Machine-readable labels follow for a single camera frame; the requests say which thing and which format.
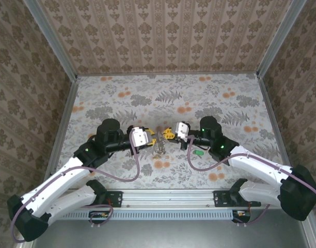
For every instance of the aluminium mounting rail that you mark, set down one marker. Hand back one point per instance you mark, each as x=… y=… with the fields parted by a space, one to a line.
x=168 y=197

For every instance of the grey metal panel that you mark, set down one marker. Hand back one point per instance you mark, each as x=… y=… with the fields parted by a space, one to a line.
x=160 y=235

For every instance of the aluminium table rear rail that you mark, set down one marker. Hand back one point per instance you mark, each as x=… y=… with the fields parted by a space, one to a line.
x=168 y=74

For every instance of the brass key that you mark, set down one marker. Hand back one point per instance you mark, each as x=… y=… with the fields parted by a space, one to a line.
x=156 y=156

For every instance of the small green block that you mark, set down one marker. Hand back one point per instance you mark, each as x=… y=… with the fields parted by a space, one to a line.
x=198 y=152

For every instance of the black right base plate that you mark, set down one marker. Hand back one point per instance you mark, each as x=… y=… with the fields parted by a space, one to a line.
x=221 y=197

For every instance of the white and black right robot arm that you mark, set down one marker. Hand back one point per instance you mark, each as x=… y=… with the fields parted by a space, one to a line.
x=261 y=165

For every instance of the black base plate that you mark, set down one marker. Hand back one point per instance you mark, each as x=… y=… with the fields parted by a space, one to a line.
x=116 y=197
x=221 y=197

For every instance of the aluminium frame strut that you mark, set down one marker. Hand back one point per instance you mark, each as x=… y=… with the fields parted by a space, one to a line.
x=31 y=244
x=310 y=235

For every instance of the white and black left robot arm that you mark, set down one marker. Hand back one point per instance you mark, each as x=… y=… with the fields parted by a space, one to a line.
x=52 y=186

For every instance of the aluminium corner post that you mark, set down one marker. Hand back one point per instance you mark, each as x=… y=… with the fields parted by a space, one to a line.
x=279 y=38
x=52 y=41

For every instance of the aluminium table side rail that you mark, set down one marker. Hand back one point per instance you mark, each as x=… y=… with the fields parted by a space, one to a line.
x=275 y=124
x=60 y=129

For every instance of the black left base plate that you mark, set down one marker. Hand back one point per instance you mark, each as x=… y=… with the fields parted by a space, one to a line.
x=116 y=197

